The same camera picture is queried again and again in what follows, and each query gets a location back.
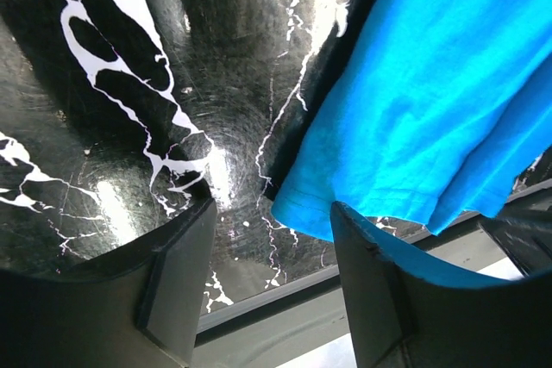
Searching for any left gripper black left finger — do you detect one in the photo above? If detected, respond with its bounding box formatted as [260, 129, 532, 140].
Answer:
[1, 199, 217, 367]

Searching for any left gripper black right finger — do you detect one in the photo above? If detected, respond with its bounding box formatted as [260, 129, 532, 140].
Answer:
[330, 203, 551, 367]

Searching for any blue t shirt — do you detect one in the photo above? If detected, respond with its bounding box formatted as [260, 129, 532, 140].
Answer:
[272, 0, 551, 240]

